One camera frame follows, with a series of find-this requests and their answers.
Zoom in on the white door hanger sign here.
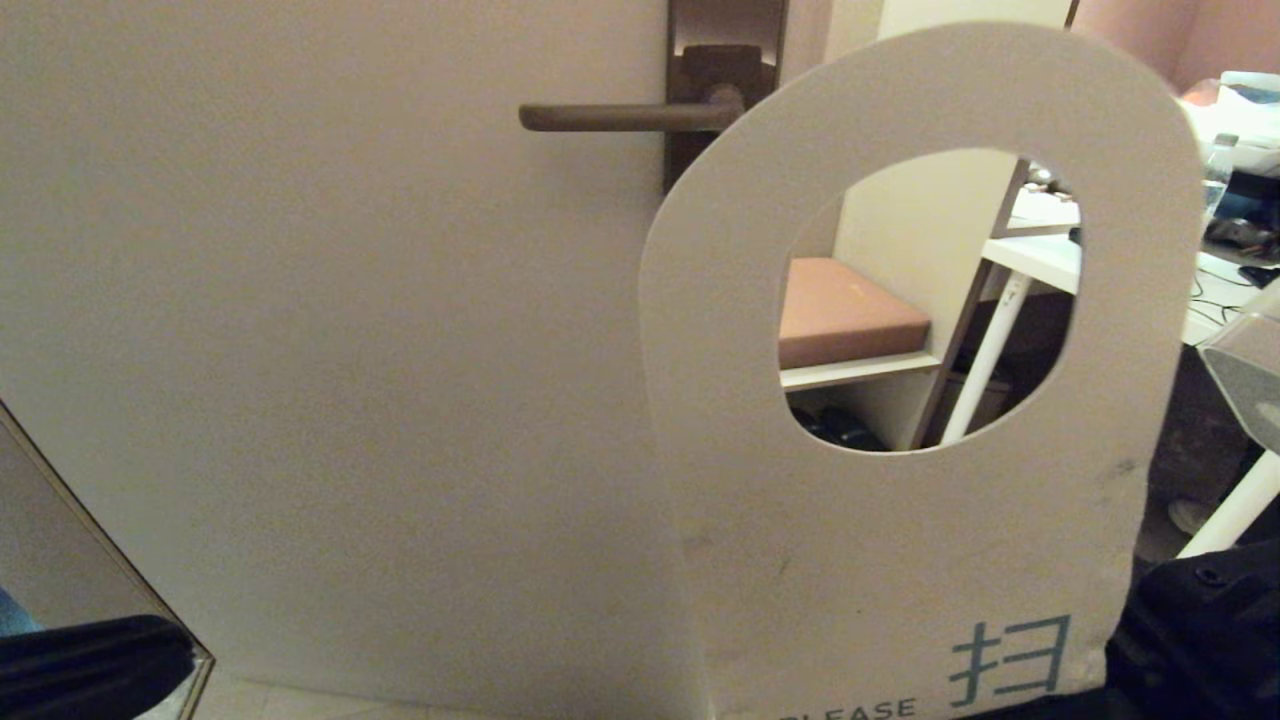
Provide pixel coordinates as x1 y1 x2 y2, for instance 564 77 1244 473
638 20 1206 720

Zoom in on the beige wooden door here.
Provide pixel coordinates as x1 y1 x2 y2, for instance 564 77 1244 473
0 0 833 720

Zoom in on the bronze door lock plate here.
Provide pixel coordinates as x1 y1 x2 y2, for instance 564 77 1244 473
665 0 789 196

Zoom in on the grey waste bin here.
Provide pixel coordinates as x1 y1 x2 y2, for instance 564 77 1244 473
945 372 1011 438

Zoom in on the white table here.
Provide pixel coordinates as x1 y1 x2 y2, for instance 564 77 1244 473
940 190 1280 561

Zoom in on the blue suitcase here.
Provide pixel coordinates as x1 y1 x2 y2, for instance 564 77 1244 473
1205 170 1280 226

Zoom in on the clear plastic water bottle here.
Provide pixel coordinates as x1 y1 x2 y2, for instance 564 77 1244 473
1200 133 1237 216

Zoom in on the white shelf cabinet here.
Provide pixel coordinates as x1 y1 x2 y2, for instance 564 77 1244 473
780 0 1076 453

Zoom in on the white plastic bag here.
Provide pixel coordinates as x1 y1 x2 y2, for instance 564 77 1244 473
1180 72 1280 176

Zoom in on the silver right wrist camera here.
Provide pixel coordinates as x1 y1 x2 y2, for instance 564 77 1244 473
1198 308 1280 456

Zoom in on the thin black earphone cable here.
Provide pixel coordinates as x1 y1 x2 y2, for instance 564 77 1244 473
1190 270 1251 326

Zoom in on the bronze door handle lever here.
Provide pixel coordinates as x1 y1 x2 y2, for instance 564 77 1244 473
518 85 746 134

